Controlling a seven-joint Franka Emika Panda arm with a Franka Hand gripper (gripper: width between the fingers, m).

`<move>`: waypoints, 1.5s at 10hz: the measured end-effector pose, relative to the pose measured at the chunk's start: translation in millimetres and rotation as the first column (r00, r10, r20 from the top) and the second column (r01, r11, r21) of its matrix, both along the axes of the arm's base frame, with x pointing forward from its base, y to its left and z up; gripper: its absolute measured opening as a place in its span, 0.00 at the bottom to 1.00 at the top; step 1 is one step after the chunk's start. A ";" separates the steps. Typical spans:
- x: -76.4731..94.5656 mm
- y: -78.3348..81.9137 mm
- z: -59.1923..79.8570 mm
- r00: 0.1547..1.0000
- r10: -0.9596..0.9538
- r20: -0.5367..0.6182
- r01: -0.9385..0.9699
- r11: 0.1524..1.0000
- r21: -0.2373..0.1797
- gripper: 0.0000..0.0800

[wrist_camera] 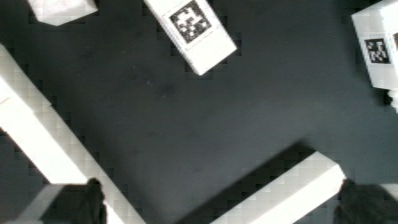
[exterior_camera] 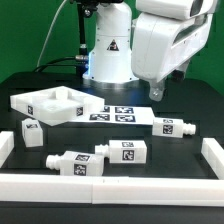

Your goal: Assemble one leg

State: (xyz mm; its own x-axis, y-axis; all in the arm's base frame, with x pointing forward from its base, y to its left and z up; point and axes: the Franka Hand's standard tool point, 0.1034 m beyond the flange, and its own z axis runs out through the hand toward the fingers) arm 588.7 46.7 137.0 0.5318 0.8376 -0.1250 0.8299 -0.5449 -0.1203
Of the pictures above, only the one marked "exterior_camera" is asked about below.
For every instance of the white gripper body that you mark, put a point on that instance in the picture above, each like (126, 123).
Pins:
(161, 45)

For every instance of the white fence block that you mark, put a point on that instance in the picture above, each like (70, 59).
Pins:
(214, 155)
(6, 145)

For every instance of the white square table top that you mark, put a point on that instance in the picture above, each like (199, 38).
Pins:
(57, 105)

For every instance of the white right fence block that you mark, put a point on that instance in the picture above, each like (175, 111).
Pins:
(214, 155)

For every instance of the white left fence block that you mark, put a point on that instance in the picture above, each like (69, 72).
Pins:
(6, 145)

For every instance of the white marker sheet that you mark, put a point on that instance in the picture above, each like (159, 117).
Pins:
(120, 115)

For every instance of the white front fence rail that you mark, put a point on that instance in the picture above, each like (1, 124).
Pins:
(111, 190)

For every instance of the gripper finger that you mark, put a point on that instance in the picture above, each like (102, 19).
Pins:
(156, 90)

